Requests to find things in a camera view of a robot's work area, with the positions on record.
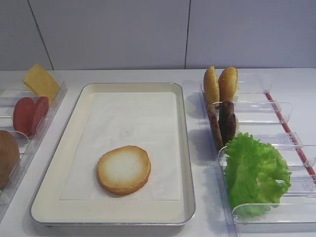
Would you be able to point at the green lettuce leaf in rack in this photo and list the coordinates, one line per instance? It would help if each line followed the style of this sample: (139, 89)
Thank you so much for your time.
(256, 175)

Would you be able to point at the bun slice upright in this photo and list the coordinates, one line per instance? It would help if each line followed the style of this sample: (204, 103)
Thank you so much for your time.
(211, 87)
(228, 83)

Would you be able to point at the clear ingredient rack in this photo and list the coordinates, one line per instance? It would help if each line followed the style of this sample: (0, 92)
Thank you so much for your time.
(266, 120)
(28, 146)

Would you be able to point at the red tomato slice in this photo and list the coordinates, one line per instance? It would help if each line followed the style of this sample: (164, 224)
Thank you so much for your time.
(40, 110)
(22, 115)

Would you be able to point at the bun slice right upright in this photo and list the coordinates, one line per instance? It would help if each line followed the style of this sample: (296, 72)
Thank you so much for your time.
(228, 83)

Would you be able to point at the clear left ingredient rack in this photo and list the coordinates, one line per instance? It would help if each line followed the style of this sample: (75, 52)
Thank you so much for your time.
(28, 146)

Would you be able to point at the yellow cheese slice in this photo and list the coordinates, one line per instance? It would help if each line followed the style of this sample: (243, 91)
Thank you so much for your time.
(41, 83)

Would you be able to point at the red tomato slice rear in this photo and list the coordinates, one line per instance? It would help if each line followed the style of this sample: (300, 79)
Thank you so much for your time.
(22, 115)

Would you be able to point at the white paper liner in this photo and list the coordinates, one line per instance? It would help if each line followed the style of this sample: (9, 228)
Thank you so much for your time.
(147, 120)

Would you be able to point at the brown bun top left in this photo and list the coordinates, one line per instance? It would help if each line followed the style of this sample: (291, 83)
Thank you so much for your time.
(9, 156)

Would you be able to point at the red tomato slice front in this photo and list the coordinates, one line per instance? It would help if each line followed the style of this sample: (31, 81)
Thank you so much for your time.
(40, 110)

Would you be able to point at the clear right ingredient rack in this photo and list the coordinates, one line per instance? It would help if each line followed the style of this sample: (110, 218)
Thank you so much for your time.
(266, 120)

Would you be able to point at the bun slice left upright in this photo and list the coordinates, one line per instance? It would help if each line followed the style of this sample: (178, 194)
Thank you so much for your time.
(211, 87)

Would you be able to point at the meat patty right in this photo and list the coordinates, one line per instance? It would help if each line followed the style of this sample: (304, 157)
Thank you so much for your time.
(227, 121)

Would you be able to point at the meat patty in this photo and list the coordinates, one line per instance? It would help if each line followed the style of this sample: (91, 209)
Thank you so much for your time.
(227, 121)
(216, 133)

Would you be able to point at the meat patty left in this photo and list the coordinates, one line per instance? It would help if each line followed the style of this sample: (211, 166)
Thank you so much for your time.
(216, 133)

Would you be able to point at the cream metal tray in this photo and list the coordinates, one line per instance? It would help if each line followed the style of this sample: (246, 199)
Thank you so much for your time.
(49, 208)

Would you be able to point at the toasted bun bottom slice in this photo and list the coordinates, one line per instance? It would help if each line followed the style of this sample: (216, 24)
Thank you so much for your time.
(124, 170)

